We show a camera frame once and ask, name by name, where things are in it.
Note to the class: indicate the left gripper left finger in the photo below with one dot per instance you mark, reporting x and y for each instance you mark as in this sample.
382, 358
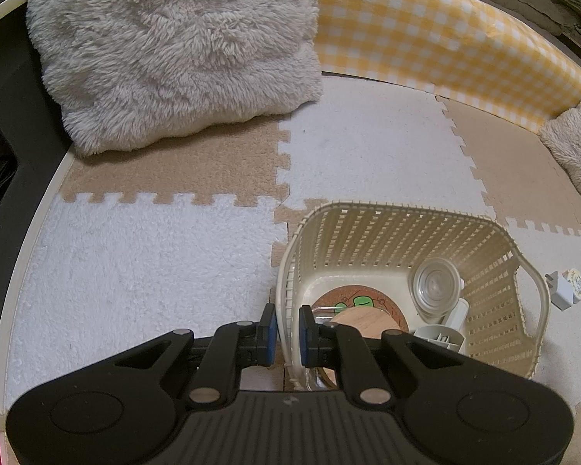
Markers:
222, 358

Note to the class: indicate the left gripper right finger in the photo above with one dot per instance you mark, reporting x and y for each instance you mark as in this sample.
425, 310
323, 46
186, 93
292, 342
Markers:
342, 349

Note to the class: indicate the glass jar with wooden lid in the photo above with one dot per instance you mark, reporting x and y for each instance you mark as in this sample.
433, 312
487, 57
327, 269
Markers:
371, 322

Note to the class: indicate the cream slatted plastic basket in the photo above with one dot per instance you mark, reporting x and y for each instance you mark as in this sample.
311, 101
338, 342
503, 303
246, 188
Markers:
379, 245

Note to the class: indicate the white usb power adapter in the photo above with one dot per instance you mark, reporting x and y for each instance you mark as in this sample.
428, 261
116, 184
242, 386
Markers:
561, 291

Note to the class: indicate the cork coaster with green frog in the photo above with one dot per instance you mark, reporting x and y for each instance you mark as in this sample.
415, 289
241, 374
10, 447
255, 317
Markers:
360, 296

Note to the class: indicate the grey white plastic holder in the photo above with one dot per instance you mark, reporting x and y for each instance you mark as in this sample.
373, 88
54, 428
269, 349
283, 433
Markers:
441, 335

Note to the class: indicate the yellow checkered bumper cushion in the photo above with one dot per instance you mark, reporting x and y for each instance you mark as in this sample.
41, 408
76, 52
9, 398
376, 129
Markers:
463, 50

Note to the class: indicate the fluffy white cushion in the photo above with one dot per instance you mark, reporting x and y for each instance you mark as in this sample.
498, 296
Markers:
128, 73

